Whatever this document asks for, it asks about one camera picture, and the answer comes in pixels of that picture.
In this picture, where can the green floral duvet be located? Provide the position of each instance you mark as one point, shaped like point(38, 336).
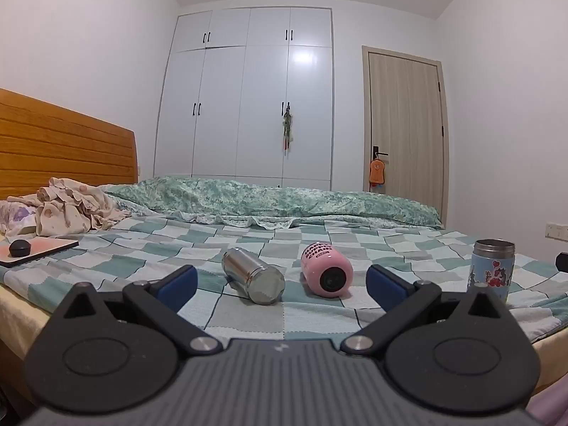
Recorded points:
point(266, 199)

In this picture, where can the hanging tassel ornament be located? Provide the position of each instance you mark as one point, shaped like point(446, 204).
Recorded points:
point(288, 128)

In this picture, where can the pink flat board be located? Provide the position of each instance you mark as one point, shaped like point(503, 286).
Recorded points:
point(49, 246)

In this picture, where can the blue printed cup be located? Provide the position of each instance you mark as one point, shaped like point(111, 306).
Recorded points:
point(490, 273)

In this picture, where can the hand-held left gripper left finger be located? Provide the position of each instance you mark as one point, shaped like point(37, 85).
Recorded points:
point(179, 285)

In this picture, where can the white wall socket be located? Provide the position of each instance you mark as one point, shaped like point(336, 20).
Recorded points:
point(557, 231)

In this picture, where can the pink cup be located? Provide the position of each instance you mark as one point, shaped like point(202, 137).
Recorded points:
point(320, 261)

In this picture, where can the checkered bed sheet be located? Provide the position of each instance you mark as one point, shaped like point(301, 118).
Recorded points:
point(399, 248)

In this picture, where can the beige floral garment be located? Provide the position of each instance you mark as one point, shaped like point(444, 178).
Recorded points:
point(66, 213)

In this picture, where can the orange hanging plush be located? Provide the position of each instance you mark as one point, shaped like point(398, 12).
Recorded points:
point(376, 171)

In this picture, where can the beige mattress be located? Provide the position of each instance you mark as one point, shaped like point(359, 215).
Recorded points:
point(13, 315)

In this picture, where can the pale pink cloth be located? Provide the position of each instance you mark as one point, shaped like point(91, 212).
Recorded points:
point(552, 404)

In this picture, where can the purple patterned pillow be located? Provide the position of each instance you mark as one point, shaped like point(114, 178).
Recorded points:
point(15, 215)

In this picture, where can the silver steel cup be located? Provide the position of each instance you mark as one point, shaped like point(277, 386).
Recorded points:
point(248, 270)

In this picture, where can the wooden headboard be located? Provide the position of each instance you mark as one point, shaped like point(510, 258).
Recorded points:
point(66, 142)

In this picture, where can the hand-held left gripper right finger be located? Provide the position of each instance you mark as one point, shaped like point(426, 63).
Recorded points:
point(382, 285)

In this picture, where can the beige wooden door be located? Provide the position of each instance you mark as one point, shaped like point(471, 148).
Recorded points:
point(408, 120)

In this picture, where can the white wardrobe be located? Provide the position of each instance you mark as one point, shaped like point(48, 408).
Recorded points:
point(222, 120)

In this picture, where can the black round object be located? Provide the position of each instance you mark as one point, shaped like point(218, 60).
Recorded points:
point(20, 247)

